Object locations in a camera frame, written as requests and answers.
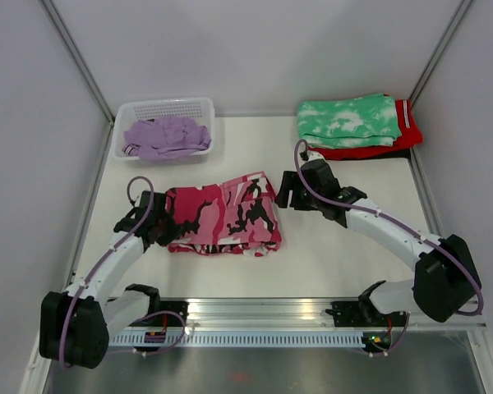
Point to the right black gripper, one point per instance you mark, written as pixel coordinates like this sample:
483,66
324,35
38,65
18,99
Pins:
290,180

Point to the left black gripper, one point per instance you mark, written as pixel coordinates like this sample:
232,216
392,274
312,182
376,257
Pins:
173,233

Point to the pink camouflage trousers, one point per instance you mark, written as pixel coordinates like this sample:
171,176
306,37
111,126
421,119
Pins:
233,217

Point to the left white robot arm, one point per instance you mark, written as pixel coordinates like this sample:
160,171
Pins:
77,324

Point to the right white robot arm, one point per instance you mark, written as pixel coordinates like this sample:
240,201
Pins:
445,276

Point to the lilac trousers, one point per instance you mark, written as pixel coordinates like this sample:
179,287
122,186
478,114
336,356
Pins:
165,138

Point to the green tie-dye folded trousers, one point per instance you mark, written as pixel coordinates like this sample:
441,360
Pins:
361,122

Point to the red folded trousers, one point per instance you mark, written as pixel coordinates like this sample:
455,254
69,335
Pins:
410,136

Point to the white plastic basket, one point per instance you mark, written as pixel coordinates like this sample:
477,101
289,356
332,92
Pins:
199,109

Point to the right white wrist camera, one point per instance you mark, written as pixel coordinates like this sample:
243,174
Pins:
313,155

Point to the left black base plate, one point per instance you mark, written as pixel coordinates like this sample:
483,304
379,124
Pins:
168,313

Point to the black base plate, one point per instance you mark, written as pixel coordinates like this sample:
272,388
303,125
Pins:
354,314
168,313

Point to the white slotted cable duct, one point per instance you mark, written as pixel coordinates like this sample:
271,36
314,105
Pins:
148,340

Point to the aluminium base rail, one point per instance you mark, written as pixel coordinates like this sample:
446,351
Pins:
262,313

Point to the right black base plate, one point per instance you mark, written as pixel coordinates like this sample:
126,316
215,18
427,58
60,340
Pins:
354,314

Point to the left aluminium frame post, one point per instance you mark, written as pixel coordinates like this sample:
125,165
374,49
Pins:
64,34

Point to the aluminium frame post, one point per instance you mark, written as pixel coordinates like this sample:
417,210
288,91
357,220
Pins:
64,34
446,39

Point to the right aluminium frame post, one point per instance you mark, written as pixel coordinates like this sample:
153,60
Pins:
446,39

